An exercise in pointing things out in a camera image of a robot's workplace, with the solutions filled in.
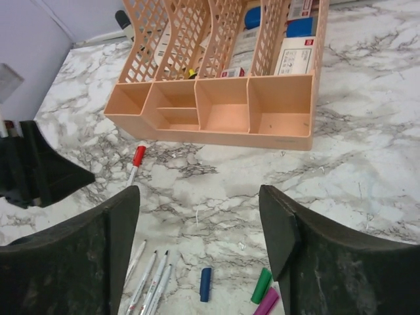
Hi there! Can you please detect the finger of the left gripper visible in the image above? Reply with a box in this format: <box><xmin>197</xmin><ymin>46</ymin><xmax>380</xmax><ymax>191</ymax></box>
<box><xmin>1</xmin><ymin>136</ymin><xmax>41</xmax><ymax>209</ymax></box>

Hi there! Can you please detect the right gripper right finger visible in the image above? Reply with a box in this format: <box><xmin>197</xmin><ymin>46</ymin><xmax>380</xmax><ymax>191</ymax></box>
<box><xmin>259</xmin><ymin>185</ymin><xmax>419</xmax><ymax>314</ymax></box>

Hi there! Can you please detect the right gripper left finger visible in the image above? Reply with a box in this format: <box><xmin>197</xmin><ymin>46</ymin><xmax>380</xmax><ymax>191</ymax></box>
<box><xmin>1</xmin><ymin>186</ymin><xmax>140</xmax><ymax>314</ymax></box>

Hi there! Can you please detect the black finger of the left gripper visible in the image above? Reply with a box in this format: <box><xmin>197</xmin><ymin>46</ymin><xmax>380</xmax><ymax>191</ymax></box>
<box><xmin>20</xmin><ymin>121</ymin><xmax>95</xmax><ymax>207</ymax></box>

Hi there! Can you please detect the red white pen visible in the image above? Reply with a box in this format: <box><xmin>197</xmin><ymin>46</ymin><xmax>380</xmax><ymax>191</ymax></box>
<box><xmin>126</xmin><ymin>146</ymin><xmax>146</xmax><ymax>187</ymax></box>

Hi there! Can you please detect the yellow white pen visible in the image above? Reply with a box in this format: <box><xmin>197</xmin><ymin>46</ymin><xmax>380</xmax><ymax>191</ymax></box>
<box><xmin>123</xmin><ymin>240</ymin><xmax>147</xmax><ymax>288</ymax></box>

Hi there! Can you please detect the green pen cap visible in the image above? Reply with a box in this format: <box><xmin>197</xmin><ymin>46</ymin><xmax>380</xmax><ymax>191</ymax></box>
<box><xmin>251</xmin><ymin>267</ymin><xmax>272</xmax><ymax>305</ymax></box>

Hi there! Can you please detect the purple pen cap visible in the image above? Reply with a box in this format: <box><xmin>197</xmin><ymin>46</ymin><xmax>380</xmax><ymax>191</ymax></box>
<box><xmin>253</xmin><ymin>287</ymin><xmax>280</xmax><ymax>315</ymax></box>

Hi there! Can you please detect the purple tipped white pen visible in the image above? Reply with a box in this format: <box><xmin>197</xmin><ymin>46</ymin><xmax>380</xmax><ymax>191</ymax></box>
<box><xmin>125</xmin><ymin>250</ymin><xmax>158</xmax><ymax>315</ymax></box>

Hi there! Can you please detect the blue tipped white pen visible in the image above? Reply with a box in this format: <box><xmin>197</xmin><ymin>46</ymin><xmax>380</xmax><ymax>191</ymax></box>
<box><xmin>139</xmin><ymin>250</ymin><xmax>169</xmax><ymax>315</ymax></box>

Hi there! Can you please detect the green tipped white pen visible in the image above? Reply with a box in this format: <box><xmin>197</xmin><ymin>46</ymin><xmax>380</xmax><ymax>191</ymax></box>
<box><xmin>146</xmin><ymin>264</ymin><xmax>172</xmax><ymax>315</ymax></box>

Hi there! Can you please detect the blue pen cap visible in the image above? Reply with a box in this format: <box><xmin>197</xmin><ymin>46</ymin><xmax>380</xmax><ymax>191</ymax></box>
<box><xmin>199</xmin><ymin>266</ymin><xmax>213</xmax><ymax>303</ymax></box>

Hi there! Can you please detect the black grey stapler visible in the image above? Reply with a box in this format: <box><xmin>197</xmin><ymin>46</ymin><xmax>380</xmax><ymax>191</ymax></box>
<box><xmin>115</xmin><ymin>10</ymin><xmax>135</xmax><ymax>41</ymax></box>

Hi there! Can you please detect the orange plastic desk organizer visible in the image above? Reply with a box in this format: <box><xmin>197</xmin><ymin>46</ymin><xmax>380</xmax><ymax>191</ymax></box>
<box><xmin>104</xmin><ymin>1</ymin><xmax>329</xmax><ymax>150</ymax></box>

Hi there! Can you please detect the white red box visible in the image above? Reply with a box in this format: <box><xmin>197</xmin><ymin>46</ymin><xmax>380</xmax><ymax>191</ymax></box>
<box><xmin>274</xmin><ymin>36</ymin><xmax>316</xmax><ymax>75</ymax></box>

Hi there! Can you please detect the blue box in organizer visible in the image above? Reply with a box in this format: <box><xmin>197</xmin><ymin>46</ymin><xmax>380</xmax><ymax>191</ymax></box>
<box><xmin>286</xmin><ymin>17</ymin><xmax>318</xmax><ymax>37</ymax></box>

